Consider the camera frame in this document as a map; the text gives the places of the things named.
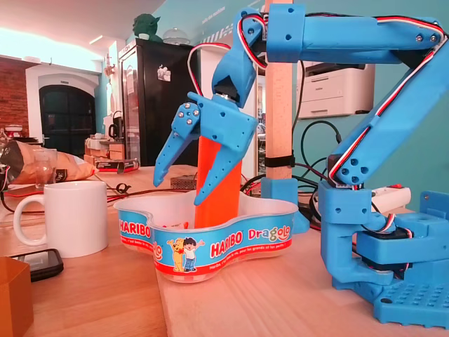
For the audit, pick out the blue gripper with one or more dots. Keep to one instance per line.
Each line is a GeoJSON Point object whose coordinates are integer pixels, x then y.
{"type": "Point", "coordinates": [224, 123]}

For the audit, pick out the orange half-round block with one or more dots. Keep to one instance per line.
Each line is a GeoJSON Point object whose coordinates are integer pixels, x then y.
{"type": "Point", "coordinates": [221, 210]}

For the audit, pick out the blue 3D-printed robot arm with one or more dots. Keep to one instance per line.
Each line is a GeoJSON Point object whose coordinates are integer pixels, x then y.
{"type": "Point", "coordinates": [336, 38]}

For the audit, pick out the perforated metal box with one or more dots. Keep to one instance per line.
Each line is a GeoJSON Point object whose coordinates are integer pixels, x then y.
{"type": "Point", "coordinates": [182, 182]}

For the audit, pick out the black fridge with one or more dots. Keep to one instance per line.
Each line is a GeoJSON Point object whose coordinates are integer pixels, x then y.
{"type": "Point", "coordinates": [147, 105]}

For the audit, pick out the red black flat box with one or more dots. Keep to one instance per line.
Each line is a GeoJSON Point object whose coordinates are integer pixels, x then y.
{"type": "Point", "coordinates": [115, 165]}

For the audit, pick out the wooden drawer box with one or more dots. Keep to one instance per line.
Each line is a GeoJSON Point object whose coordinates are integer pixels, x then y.
{"type": "Point", "coordinates": [112, 152]}

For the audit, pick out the fridge photo magnet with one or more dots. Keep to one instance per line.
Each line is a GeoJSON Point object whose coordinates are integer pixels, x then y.
{"type": "Point", "coordinates": [164, 73]}

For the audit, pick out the black kettle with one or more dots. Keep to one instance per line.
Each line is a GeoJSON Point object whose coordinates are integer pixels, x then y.
{"type": "Point", "coordinates": [113, 130]}

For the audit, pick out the Haribo Dragolo candy tub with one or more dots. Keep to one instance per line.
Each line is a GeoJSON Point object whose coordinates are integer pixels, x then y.
{"type": "Point", "coordinates": [224, 242]}

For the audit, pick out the glass dome cover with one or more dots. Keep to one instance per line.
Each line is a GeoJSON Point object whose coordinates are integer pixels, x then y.
{"type": "Point", "coordinates": [177, 36]}

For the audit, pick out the crumpled chips bag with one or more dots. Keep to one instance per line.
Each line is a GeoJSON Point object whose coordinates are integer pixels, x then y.
{"type": "Point", "coordinates": [70, 168]}

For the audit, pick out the dark arched door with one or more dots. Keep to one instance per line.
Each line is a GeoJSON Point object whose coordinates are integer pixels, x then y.
{"type": "Point", "coordinates": [66, 119]}

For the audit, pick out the green Yoda figure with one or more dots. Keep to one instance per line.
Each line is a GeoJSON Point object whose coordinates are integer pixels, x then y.
{"type": "Point", "coordinates": [145, 26]}

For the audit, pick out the white ceramic mug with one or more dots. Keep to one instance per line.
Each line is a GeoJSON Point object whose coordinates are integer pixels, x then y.
{"type": "Point", "coordinates": [77, 217]}

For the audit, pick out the white printer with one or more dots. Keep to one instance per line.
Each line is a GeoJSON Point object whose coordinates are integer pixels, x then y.
{"type": "Point", "coordinates": [333, 91]}

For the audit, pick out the clear drinking glass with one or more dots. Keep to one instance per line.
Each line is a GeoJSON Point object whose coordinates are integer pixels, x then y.
{"type": "Point", "coordinates": [43, 168]}

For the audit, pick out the light wooden base board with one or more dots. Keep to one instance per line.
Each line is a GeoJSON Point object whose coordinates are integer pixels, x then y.
{"type": "Point", "coordinates": [280, 309]}

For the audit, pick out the black smartphone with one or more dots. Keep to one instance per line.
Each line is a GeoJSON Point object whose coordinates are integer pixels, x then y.
{"type": "Point", "coordinates": [45, 263]}

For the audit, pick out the white power strip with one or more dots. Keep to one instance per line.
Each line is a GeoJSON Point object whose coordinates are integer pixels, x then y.
{"type": "Point", "coordinates": [389, 196]}

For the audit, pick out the blue post base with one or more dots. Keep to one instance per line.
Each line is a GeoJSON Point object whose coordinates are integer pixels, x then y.
{"type": "Point", "coordinates": [279, 191]}

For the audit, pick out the wooden camera post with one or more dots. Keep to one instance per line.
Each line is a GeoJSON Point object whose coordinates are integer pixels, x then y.
{"type": "Point", "coordinates": [279, 105]}

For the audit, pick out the blue printed bracket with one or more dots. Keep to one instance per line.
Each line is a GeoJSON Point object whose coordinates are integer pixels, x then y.
{"type": "Point", "coordinates": [436, 207]}

